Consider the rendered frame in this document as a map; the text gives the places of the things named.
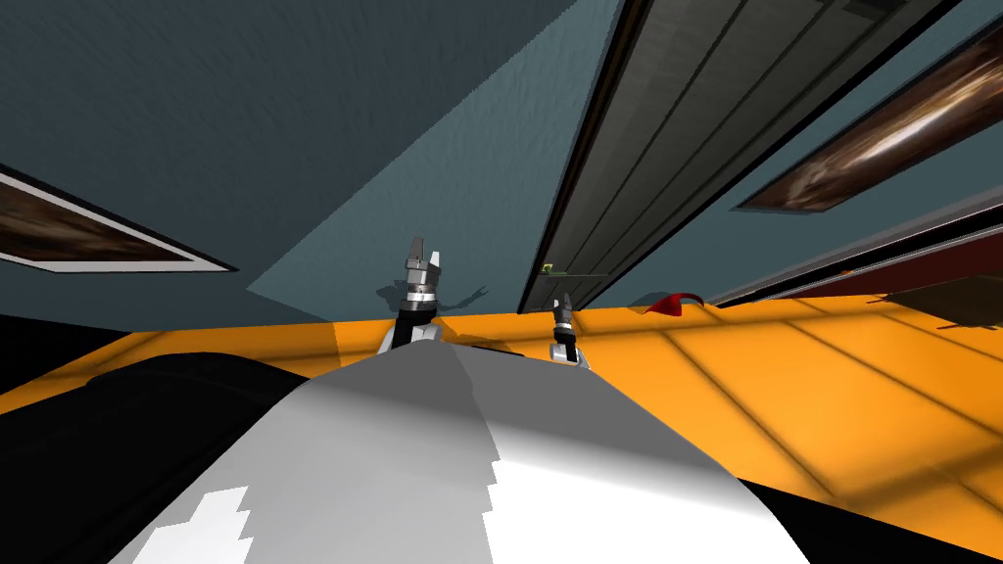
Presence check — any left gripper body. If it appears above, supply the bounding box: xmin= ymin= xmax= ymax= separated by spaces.
xmin=403 ymin=261 xmax=441 ymax=295

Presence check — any red curved object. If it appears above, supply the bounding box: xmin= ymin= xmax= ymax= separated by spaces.
xmin=642 ymin=293 xmax=706 ymax=318

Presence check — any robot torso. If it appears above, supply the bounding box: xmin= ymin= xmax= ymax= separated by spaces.
xmin=108 ymin=341 xmax=813 ymax=564

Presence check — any dark grey door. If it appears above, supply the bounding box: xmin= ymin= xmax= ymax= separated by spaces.
xmin=516 ymin=0 xmax=967 ymax=315

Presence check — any white framed brown picture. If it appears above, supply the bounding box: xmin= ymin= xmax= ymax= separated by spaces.
xmin=0 ymin=163 xmax=239 ymax=275

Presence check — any black framed brown picture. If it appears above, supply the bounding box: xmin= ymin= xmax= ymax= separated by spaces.
xmin=735 ymin=23 xmax=1003 ymax=215

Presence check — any dark brown table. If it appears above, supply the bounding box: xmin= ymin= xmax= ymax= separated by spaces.
xmin=865 ymin=273 xmax=1003 ymax=332

